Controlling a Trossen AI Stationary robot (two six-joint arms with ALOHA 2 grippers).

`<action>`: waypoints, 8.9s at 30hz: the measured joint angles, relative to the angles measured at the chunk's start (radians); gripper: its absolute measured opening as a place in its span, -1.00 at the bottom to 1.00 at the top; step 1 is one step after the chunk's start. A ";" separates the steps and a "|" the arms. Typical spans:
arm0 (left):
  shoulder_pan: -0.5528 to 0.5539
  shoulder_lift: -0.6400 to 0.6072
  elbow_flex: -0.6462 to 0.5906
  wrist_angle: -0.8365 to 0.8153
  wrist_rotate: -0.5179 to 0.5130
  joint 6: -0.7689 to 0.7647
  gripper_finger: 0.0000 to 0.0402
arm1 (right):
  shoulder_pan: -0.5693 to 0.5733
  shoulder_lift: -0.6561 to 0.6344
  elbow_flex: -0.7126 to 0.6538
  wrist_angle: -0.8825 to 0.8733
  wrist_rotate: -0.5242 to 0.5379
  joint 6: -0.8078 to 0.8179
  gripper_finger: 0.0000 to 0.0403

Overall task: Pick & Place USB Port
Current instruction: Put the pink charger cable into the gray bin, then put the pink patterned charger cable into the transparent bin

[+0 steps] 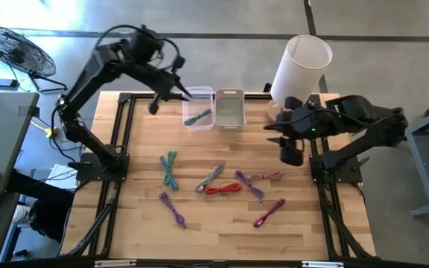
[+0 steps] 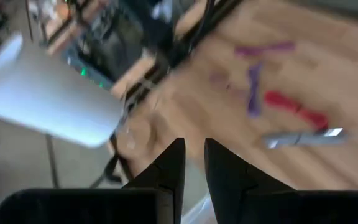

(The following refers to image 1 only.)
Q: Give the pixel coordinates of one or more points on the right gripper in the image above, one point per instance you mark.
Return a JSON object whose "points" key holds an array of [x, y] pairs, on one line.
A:
{"points": [[307, 124]]}

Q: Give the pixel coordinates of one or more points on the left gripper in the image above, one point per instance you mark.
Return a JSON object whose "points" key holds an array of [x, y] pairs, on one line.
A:
{"points": [[162, 83]]}

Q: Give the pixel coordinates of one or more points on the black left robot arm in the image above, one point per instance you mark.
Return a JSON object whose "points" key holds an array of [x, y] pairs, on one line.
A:
{"points": [[88, 78]]}

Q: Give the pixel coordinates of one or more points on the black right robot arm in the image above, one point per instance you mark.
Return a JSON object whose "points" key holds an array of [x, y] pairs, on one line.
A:
{"points": [[359, 109]]}

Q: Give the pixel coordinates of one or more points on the clear plastic bin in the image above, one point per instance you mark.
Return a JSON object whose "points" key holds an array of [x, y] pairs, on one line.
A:
{"points": [[207, 97]]}

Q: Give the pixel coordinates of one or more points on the black clamp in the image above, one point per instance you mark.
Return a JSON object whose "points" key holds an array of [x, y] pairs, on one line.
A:
{"points": [[267, 88]]}

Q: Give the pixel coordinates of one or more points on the beige plastic bin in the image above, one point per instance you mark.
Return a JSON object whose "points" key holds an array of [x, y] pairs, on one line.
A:
{"points": [[229, 111]]}

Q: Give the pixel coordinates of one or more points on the white shade table lamp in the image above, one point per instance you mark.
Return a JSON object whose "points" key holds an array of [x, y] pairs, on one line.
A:
{"points": [[300, 70]]}

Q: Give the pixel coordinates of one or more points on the white paper sheet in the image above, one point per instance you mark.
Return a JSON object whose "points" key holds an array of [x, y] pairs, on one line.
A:
{"points": [[62, 175]]}

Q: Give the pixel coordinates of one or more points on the grey metal table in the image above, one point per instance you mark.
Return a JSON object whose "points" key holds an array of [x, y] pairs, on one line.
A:
{"points": [[423, 175]]}

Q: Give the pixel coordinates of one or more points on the black floor fan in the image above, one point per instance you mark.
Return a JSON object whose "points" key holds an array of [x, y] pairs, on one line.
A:
{"points": [[15, 50]]}

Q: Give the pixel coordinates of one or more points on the black bag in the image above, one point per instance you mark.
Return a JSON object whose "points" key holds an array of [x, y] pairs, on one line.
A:
{"points": [[47, 219]]}

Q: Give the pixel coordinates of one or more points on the silver metal bracket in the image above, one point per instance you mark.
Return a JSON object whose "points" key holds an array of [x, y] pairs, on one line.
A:
{"points": [[114, 264], [322, 264]]}

